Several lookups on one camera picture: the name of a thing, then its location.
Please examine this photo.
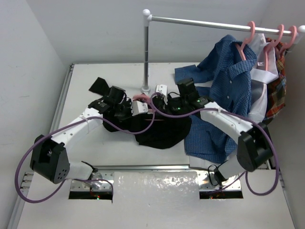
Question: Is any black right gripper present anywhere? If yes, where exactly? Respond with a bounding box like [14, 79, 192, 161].
[156, 92, 189, 117]

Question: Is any black shirt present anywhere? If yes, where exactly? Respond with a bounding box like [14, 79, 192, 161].
[88, 77, 192, 149]

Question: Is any pink hanger holding white shirt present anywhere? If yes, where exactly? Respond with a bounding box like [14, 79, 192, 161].
[132, 94, 165, 122]

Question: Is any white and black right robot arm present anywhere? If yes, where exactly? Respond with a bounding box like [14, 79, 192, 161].
[161, 78, 274, 187]

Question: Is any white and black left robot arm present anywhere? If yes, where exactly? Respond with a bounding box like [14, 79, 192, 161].
[30, 86, 131, 184]

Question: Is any blue checkered shirt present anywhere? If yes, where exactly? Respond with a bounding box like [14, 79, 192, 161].
[175, 35, 257, 164]

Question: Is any white shirt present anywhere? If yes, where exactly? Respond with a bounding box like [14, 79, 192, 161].
[181, 33, 280, 168]

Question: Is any pink hanger holding blue shirt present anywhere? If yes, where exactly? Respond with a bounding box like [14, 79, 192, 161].
[235, 21, 255, 61]

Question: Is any red plaid shirt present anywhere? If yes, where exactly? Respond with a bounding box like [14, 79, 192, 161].
[263, 42, 286, 125]

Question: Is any silver and white clothes rack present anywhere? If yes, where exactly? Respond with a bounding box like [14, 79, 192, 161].
[141, 9, 305, 93]

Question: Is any white front cover board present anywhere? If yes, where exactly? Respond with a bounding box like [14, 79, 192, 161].
[18, 172, 294, 229]

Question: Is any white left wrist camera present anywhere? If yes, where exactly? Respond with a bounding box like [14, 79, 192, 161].
[131, 101, 149, 116]

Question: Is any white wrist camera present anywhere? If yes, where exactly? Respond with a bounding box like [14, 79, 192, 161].
[155, 84, 168, 101]
[131, 101, 149, 116]

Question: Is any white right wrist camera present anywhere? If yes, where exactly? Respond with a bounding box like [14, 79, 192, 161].
[155, 84, 168, 101]

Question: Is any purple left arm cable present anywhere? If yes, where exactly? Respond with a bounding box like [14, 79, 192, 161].
[14, 100, 156, 204]

